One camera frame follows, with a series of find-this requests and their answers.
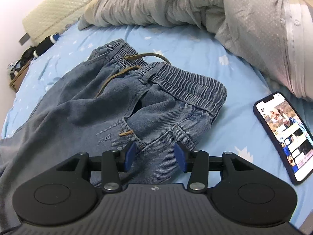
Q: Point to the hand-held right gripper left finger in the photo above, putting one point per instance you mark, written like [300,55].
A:
[129,158]

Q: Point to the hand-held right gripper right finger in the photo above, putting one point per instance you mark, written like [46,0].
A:
[179,158]

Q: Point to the blue denim pants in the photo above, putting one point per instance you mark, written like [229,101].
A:
[85,107]

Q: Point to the bed with blue star sheet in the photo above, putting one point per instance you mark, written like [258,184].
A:
[195,61]

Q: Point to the smartphone with lit screen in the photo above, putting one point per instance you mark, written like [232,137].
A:
[286,137]

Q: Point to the wooden nightstand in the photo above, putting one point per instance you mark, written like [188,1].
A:
[19,78]

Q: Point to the black bolster pillow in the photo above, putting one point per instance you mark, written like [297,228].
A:
[44,45]

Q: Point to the black garment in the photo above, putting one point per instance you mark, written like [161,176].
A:
[28,53]

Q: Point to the blue cloth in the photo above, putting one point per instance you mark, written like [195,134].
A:
[14,67]

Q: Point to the grey duvet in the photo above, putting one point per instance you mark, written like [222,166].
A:
[195,5]

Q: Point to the cream quilted headboard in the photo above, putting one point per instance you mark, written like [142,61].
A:
[61,12]

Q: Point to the grey wall plate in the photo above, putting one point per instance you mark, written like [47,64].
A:
[24,39]

